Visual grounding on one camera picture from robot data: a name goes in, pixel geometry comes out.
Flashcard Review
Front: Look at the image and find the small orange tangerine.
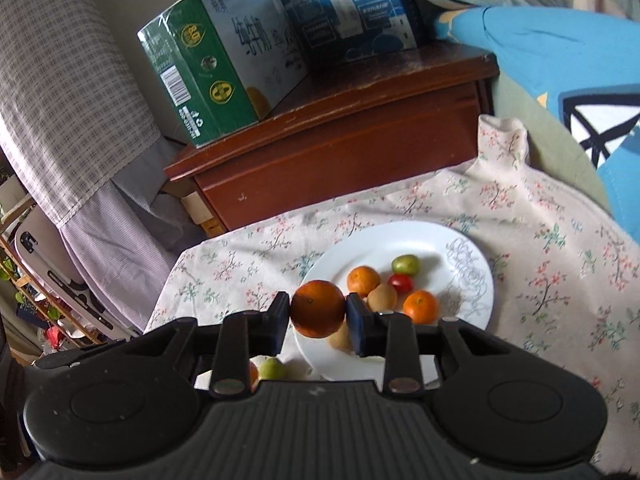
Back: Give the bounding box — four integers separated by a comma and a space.
402, 290, 439, 325

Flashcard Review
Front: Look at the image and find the white floral plate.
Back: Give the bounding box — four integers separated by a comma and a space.
294, 221, 495, 389

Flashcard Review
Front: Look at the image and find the tangerine behind left finger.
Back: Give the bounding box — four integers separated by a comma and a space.
248, 361, 259, 390

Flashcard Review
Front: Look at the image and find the green jujube fruit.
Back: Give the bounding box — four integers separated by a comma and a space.
392, 255, 421, 276

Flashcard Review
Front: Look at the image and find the blue milk carton box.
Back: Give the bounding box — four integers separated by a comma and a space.
281, 0, 428, 68

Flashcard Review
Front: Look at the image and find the green jujube near gripper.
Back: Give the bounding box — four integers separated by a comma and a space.
258, 358, 288, 380

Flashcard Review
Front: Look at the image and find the wooden shelf rack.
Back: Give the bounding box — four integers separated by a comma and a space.
1, 167, 101, 365

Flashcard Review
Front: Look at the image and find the blue shark plush pillow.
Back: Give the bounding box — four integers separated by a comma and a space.
435, 6, 639, 238

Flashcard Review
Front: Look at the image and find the dark wooden nightstand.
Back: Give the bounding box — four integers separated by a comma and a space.
165, 41, 499, 231

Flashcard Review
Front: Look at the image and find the brown longan fruit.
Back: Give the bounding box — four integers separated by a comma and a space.
367, 284, 398, 312

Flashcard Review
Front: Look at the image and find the cardboard box on floor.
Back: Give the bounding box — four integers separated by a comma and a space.
162, 179, 227, 238

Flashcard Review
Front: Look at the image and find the green milk carton box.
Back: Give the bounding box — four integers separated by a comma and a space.
137, 0, 307, 148

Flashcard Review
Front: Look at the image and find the checked grey fabric cover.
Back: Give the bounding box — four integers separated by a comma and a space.
1, 0, 204, 330

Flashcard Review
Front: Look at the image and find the red cherry tomato on plate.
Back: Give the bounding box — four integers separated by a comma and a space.
387, 273, 414, 296

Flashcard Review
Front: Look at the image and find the floral tablecloth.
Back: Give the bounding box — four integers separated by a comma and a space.
148, 116, 639, 471

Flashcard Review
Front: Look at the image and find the large orange tangerine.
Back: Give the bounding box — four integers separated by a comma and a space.
290, 280, 346, 339

